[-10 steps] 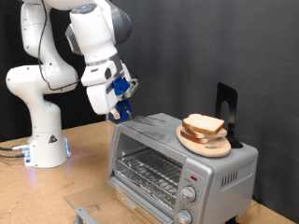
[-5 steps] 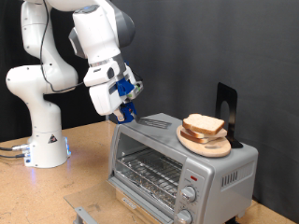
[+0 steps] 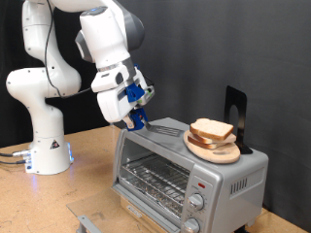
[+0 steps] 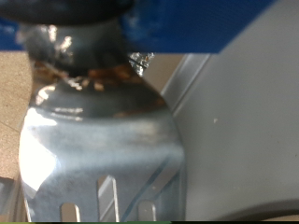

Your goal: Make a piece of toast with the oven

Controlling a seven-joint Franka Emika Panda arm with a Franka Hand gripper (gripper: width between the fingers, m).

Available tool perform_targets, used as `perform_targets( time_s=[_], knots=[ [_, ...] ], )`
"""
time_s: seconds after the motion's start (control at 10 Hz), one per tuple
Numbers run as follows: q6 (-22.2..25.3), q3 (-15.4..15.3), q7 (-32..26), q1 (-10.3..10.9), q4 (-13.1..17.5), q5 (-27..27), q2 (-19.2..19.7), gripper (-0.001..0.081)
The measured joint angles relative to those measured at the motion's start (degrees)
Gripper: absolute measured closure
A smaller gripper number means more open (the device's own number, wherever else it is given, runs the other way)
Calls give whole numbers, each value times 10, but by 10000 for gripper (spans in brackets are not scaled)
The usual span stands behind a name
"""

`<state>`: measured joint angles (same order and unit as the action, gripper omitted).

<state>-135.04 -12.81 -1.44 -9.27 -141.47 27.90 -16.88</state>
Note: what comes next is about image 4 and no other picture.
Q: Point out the metal spatula with blue block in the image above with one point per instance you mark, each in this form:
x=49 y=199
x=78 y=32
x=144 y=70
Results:
x=102 y=140

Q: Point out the silver toaster oven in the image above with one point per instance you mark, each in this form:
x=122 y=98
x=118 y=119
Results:
x=243 y=124

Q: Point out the crumpled aluminium foil liner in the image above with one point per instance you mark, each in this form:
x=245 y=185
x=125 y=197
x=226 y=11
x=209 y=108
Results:
x=140 y=62

